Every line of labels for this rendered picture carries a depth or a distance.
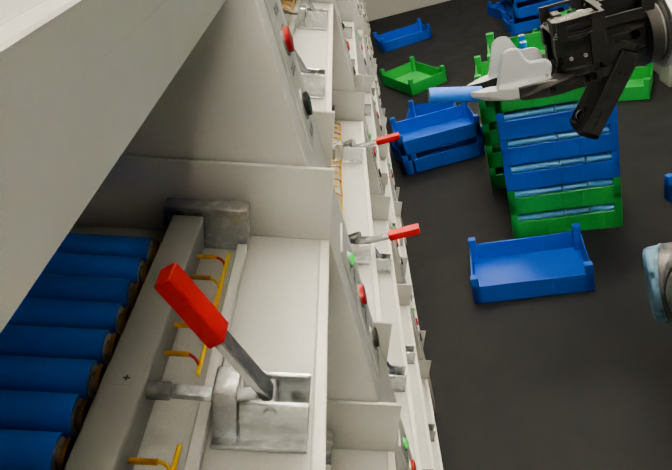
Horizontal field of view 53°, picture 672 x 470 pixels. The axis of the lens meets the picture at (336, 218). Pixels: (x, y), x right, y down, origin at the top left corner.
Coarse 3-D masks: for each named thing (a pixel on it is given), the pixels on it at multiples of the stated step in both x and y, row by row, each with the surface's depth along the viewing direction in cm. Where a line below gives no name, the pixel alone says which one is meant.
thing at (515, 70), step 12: (516, 48) 74; (504, 60) 75; (516, 60) 75; (528, 60) 75; (540, 60) 75; (504, 72) 76; (516, 72) 76; (528, 72) 76; (540, 72) 76; (504, 84) 76; (516, 84) 76; (528, 84) 76; (480, 96) 78; (492, 96) 77; (504, 96) 77; (516, 96) 76
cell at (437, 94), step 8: (432, 88) 79; (440, 88) 79; (448, 88) 79; (456, 88) 79; (464, 88) 79; (472, 88) 79; (480, 88) 79; (432, 96) 79; (440, 96) 79; (448, 96) 79; (456, 96) 79; (464, 96) 79
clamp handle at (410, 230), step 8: (416, 224) 74; (360, 232) 75; (392, 232) 74; (400, 232) 74; (408, 232) 74; (416, 232) 74; (360, 240) 75; (368, 240) 75; (376, 240) 75; (392, 240) 74
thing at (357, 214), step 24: (336, 96) 111; (360, 96) 111; (336, 120) 113; (360, 120) 113; (336, 168) 96; (360, 168) 97; (360, 192) 90; (360, 216) 84; (360, 264) 75; (384, 336) 59; (384, 360) 60
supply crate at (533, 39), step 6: (486, 36) 184; (492, 36) 184; (516, 36) 185; (528, 36) 184; (534, 36) 184; (540, 36) 184; (516, 42) 186; (528, 42) 185; (534, 42) 185; (540, 42) 184; (540, 48) 185
